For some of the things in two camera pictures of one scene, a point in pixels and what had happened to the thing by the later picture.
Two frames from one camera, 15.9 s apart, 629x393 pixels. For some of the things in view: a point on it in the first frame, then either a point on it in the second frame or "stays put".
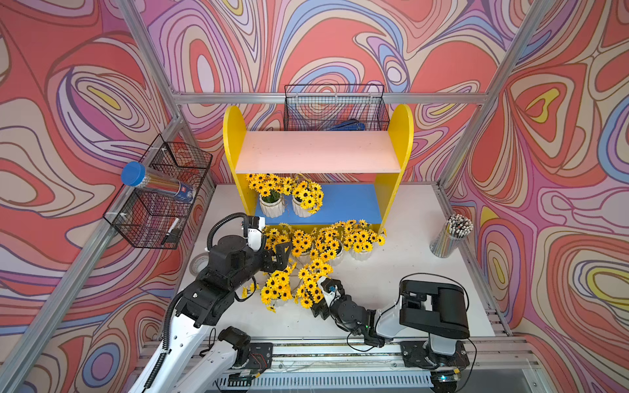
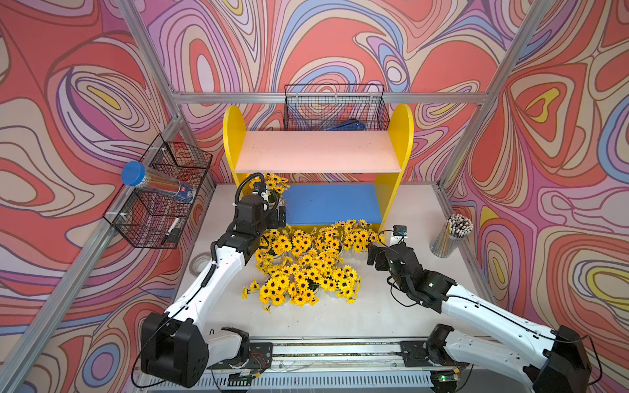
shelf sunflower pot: [277, 289] stays put
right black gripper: [322, 309] → [380, 251]
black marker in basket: [169, 232] stays put
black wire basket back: [316, 107] stays put
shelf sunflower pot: [272, 190] stays put
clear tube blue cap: [134, 173] stays put
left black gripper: [281, 260] → [273, 222]
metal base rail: [343, 365] stays put
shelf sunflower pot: [307, 198] → [343, 282]
